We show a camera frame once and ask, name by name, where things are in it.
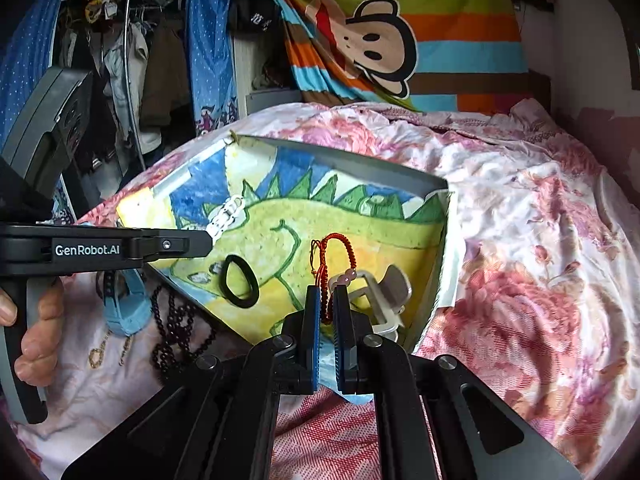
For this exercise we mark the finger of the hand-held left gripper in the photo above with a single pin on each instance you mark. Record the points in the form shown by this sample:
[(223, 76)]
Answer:
[(175, 245)]

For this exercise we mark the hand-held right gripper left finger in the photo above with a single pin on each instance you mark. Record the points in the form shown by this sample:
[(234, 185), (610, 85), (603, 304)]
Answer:
[(314, 335)]

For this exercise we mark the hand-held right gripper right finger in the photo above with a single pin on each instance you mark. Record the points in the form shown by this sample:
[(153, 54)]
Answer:
[(342, 345)]

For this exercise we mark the shallow grey box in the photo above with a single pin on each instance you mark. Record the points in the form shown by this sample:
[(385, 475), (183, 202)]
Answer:
[(350, 165)]

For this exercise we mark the person's left hand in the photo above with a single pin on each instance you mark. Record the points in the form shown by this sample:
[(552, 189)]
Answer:
[(42, 320)]

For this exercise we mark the white hair clip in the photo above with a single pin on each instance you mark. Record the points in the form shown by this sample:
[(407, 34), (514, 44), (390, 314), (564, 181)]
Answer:
[(395, 285)]

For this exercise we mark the dinosaur drawing paper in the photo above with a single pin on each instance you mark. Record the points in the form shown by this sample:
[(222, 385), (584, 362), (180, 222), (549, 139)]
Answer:
[(280, 200)]

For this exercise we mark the brown jacket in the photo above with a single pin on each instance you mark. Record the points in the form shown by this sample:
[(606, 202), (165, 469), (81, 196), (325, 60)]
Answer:
[(165, 75)]

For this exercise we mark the white cabinet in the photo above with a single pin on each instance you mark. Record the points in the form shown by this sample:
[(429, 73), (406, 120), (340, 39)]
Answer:
[(242, 70)]

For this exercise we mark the narrow blue dotted curtain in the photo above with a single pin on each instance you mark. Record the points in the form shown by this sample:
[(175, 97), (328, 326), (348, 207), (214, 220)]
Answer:
[(210, 60)]

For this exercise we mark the wide blue dotted curtain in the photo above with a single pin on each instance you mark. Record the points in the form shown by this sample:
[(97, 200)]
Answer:
[(25, 60)]

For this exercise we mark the pink floral bedsheet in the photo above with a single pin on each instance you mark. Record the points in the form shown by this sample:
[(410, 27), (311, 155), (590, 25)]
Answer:
[(525, 210)]

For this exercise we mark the brown wooden headboard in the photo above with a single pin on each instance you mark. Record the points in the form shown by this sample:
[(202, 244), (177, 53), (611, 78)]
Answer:
[(540, 90)]

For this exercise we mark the striped monkey blanket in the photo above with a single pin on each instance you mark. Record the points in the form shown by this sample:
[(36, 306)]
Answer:
[(450, 10)]

